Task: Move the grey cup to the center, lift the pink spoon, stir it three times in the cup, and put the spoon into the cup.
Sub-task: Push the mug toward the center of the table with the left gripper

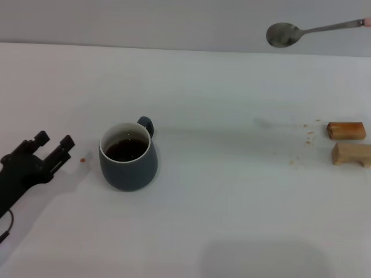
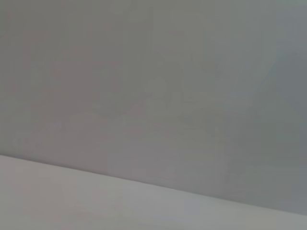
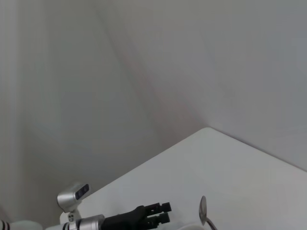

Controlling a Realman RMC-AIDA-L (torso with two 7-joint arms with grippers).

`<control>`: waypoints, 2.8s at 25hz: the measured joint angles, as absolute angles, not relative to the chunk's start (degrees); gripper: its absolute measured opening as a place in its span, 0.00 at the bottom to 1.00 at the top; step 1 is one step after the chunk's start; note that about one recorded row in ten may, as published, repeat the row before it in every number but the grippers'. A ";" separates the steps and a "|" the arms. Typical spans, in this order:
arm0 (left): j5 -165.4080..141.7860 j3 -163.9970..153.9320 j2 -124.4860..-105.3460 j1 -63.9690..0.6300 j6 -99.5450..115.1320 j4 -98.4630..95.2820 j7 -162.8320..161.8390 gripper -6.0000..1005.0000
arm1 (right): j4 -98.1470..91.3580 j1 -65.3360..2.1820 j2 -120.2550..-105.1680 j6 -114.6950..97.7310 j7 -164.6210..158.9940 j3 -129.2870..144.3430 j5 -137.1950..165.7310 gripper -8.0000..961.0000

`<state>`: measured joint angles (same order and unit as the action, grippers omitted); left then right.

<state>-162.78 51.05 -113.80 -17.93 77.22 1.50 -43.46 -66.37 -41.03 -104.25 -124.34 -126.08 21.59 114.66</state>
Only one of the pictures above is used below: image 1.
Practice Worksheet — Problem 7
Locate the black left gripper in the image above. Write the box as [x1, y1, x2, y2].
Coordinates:
[0, 130, 77, 220]

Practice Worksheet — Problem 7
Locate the pink handled metal spoon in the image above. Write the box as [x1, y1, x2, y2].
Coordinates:
[265, 17, 371, 49]

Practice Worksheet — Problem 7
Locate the brown stained wooden block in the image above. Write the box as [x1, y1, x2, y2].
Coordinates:
[326, 121, 366, 141]

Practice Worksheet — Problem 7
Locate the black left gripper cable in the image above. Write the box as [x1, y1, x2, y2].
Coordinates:
[0, 208, 15, 244]

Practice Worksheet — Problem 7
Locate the light notched wooden block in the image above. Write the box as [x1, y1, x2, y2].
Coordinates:
[332, 141, 371, 168]

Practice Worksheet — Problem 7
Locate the grey cup with coffee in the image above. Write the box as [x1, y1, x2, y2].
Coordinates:
[99, 116, 159, 192]

